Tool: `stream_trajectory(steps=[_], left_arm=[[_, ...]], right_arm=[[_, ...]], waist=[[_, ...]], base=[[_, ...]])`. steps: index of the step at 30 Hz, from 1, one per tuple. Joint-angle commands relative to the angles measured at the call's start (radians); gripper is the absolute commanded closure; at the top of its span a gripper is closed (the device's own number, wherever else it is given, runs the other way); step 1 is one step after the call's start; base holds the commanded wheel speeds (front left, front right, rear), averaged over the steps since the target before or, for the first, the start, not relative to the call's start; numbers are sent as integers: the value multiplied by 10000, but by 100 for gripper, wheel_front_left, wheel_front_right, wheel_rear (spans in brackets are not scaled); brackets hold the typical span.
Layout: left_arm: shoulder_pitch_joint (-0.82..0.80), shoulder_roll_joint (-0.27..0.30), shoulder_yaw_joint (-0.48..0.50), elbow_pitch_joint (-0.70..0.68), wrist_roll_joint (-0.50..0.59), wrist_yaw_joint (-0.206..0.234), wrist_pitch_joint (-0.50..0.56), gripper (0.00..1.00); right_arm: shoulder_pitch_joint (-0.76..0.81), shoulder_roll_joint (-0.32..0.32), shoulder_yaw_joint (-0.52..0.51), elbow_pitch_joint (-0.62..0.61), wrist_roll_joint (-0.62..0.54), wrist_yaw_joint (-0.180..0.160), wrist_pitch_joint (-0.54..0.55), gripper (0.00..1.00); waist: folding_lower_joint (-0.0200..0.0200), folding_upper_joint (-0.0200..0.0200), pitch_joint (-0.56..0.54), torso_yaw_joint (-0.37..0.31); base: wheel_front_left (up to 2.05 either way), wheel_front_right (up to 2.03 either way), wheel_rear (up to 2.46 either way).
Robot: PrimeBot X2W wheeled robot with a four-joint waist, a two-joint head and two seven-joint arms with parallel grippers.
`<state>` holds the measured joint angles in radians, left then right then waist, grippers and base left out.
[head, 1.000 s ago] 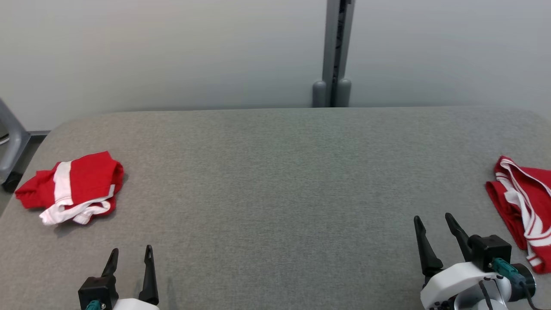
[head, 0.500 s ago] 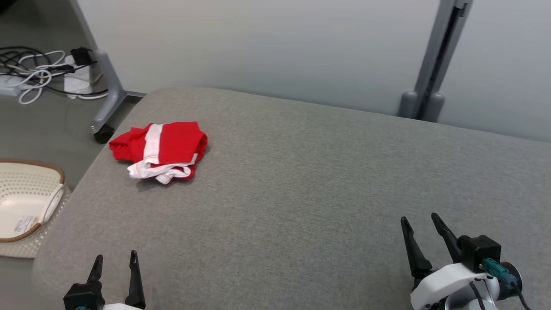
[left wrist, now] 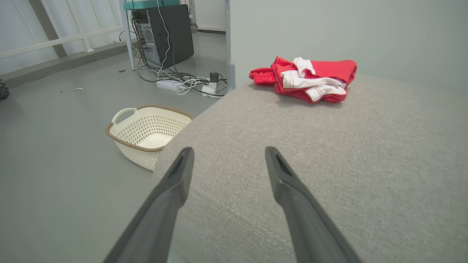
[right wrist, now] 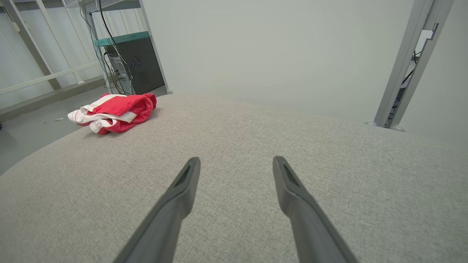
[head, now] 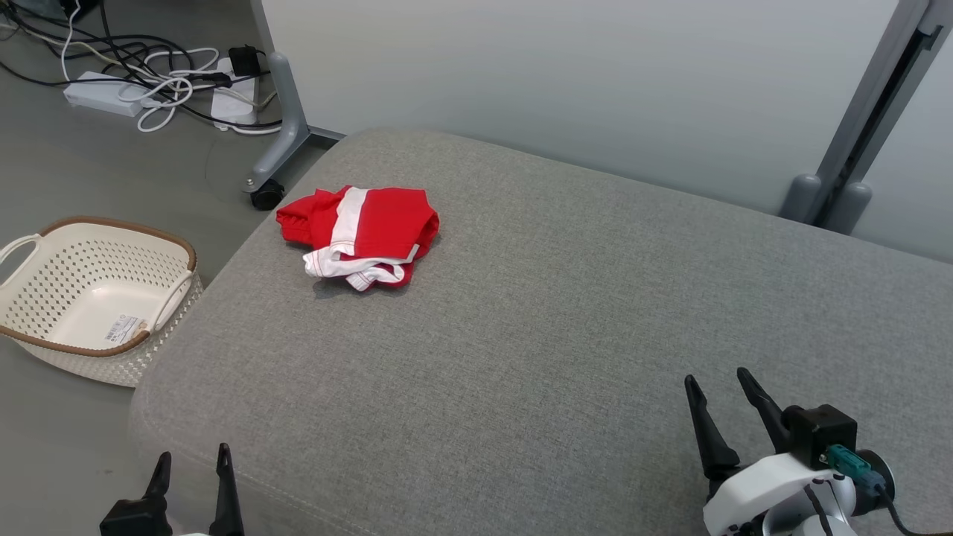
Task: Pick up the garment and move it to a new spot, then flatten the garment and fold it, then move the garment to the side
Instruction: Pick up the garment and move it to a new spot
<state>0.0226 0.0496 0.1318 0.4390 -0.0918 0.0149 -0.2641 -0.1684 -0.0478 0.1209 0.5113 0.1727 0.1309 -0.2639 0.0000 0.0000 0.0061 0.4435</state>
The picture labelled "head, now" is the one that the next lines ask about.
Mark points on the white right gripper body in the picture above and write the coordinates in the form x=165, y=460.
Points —
x=767, y=495

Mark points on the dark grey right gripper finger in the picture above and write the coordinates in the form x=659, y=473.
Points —
x=711, y=447
x=767, y=417

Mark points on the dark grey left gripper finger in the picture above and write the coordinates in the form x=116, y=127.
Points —
x=225, y=499
x=159, y=480

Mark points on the red white shorts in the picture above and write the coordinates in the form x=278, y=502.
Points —
x=380, y=223

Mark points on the white basket label sticker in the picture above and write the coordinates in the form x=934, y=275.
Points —
x=124, y=331

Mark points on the cream perforated laundry basket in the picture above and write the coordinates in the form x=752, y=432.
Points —
x=82, y=298

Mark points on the black caster wheel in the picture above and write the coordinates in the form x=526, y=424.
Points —
x=266, y=195

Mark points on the grey partition leg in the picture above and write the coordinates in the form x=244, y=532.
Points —
x=290, y=126

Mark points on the short white power strip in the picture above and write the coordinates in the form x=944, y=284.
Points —
x=234, y=110

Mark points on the long white power strip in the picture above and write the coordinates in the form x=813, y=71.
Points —
x=97, y=93

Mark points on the black plug adapter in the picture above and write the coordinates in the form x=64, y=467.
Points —
x=244, y=59

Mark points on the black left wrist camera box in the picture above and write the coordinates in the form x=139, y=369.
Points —
x=134, y=519

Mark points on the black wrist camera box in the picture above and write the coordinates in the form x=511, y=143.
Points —
x=819, y=432
x=134, y=519

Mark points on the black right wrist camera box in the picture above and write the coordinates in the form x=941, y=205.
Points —
x=819, y=432

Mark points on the grey partition post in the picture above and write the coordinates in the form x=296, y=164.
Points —
x=871, y=112

